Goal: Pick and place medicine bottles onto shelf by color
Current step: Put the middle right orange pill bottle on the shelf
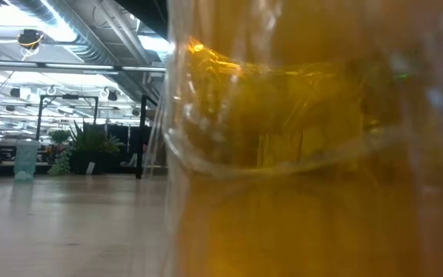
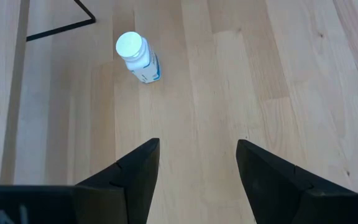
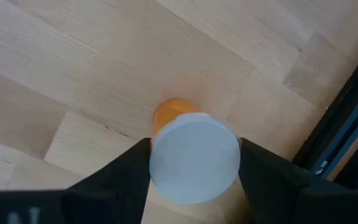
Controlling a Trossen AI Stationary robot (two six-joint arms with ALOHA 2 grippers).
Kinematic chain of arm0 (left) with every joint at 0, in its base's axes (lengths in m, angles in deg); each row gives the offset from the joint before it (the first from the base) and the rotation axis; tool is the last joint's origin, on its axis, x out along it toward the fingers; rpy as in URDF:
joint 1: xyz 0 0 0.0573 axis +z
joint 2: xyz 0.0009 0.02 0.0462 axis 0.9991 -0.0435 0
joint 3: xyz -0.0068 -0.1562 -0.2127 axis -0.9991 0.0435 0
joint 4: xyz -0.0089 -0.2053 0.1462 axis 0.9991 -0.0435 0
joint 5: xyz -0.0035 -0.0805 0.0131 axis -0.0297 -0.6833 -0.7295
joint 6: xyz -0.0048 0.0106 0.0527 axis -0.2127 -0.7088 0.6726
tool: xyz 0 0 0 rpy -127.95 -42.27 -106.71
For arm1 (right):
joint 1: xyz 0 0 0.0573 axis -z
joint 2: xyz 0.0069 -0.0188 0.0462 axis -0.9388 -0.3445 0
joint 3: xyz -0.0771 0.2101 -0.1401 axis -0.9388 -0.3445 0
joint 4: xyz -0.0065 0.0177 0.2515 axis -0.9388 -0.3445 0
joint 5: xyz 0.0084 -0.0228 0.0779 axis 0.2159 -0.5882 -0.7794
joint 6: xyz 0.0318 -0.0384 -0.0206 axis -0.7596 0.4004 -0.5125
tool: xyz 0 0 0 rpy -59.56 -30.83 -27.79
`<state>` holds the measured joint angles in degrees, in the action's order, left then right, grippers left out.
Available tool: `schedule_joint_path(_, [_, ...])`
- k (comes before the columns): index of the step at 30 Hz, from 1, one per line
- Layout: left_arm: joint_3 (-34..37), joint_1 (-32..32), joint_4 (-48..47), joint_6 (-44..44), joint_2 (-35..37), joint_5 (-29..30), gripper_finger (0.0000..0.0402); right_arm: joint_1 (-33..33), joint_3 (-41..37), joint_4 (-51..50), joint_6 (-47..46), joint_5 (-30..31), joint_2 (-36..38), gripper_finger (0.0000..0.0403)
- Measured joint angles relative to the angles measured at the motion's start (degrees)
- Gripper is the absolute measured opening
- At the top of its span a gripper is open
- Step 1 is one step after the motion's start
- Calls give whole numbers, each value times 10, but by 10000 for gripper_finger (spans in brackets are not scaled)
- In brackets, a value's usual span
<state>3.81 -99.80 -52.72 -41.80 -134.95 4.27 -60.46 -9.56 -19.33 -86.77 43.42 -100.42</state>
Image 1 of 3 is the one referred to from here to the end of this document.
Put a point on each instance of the wooden shelf black legs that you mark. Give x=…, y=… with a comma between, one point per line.
x=141, y=138

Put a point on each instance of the black background partition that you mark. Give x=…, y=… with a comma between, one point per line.
x=123, y=134

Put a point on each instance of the potted succulent plant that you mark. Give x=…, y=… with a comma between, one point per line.
x=90, y=144

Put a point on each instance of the white plant label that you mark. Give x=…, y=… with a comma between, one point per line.
x=90, y=167

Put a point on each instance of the background green plant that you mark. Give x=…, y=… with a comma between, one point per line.
x=59, y=135

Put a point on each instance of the silver overhead rail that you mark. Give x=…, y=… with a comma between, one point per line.
x=71, y=66

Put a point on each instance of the black background gantry frame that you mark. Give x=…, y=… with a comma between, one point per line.
x=38, y=119

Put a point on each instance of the round black overhead camera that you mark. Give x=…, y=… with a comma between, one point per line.
x=30, y=38

